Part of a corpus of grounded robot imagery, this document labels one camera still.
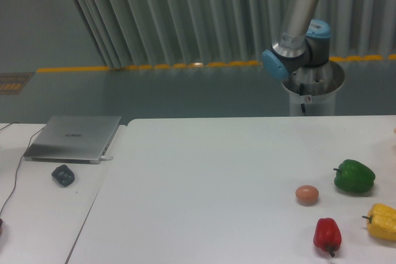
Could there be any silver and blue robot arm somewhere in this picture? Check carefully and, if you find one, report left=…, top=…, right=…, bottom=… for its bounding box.
left=262, top=0, right=330, bottom=79

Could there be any grey pleated curtain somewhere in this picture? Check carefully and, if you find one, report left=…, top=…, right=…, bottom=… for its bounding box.
left=75, top=0, right=395, bottom=69

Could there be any silver closed laptop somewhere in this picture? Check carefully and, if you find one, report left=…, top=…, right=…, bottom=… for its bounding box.
left=24, top=116, right=121, bottom=164

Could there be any brown egg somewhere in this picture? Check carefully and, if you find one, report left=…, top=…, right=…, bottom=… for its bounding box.
left=295, top=185, right=319, bottom=206

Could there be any green bell pepper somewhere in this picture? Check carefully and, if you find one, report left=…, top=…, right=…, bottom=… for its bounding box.
left=333, top=160, right=376, bottom=194

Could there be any red bell pepper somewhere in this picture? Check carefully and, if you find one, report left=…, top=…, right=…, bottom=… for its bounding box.
left=313, top=218, right=342, bottom=257

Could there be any yellow bell pepper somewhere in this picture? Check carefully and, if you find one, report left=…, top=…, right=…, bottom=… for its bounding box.
left=362, top=203, right=395, bottom=242

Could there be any black cable on pedestal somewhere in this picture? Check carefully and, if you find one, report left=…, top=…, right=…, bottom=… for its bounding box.
left=298, top=83, right=306, bottom=114

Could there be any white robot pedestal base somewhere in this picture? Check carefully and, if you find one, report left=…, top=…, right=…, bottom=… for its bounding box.
left=282, top=61, right=345, bottom=116

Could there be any thin black cable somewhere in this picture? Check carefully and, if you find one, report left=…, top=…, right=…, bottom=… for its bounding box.
left=0, top=122, right=46, bottom=215

